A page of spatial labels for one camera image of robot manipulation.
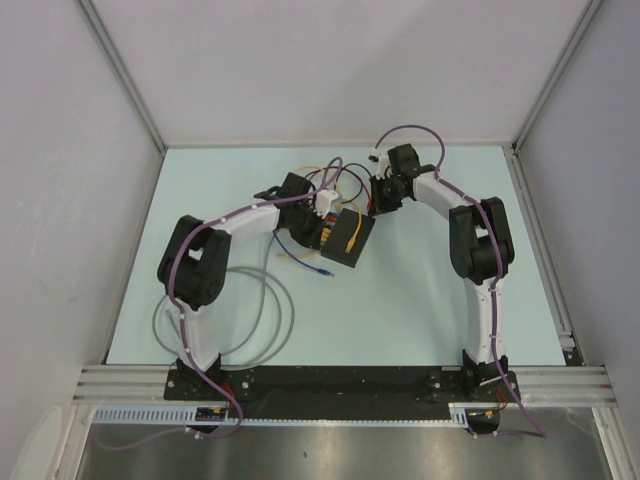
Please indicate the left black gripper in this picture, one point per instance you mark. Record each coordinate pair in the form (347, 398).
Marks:
(313, 238)

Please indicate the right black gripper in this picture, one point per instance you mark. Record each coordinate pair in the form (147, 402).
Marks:
(378, 206)

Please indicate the black network switch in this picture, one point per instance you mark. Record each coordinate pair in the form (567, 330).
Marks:
(348, 238)

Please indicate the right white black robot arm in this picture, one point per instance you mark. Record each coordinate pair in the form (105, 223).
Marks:
(480, 250)

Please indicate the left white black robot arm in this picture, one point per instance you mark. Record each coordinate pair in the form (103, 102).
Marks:
(194, 265)

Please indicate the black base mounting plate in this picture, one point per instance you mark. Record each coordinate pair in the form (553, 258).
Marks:
(433, 383)

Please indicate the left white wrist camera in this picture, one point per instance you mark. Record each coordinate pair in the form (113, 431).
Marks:
(324, 201)

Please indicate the white slotted cable duct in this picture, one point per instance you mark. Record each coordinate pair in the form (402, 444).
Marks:
(450, 415)

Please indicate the aluminium frame rail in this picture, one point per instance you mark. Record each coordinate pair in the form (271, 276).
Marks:
(542, 386)

